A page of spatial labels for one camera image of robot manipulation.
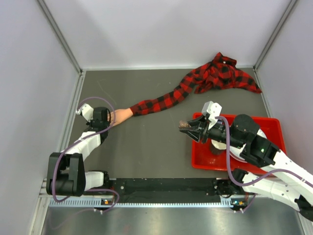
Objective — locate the mannequin hand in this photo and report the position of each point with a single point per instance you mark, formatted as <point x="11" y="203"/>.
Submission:
<point x="120" y="115"/>

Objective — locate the red plastic tray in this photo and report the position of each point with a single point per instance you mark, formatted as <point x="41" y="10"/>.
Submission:
<point x="203" y="158"/>

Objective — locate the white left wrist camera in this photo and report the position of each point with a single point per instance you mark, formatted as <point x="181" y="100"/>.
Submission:
<point x="86" y="111"/>

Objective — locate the glitter nail polish bottle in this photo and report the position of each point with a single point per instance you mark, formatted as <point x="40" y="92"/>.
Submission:
<point x="184" y="124"/>

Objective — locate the white plate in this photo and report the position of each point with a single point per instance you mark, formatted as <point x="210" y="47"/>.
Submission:
<point x="237" y="142"/>

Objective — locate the white paper cup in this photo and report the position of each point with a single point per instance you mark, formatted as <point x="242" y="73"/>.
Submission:
<point x="217" y="148"/>

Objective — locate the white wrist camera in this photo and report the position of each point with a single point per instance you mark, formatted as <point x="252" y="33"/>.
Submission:
<point x="86" y="111"/>
<point x="211" y="110"/>

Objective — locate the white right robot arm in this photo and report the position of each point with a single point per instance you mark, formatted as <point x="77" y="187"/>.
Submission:
<point x="284" y="180"/>

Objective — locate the white slotted cable duct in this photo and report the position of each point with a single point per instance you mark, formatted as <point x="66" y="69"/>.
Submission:
<point x="101" y="203"/>

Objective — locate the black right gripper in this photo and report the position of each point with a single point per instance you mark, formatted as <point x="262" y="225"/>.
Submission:
<point x="204" y="131"/>

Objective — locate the red black plaid shirt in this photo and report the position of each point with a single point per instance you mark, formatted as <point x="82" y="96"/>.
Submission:
<point x="219" y="74"/>

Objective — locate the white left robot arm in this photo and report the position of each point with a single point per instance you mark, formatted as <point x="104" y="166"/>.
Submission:
<point x="66" y="174"/>

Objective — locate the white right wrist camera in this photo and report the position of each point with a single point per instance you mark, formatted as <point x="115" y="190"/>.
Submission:
<point x="211" y="110"/>

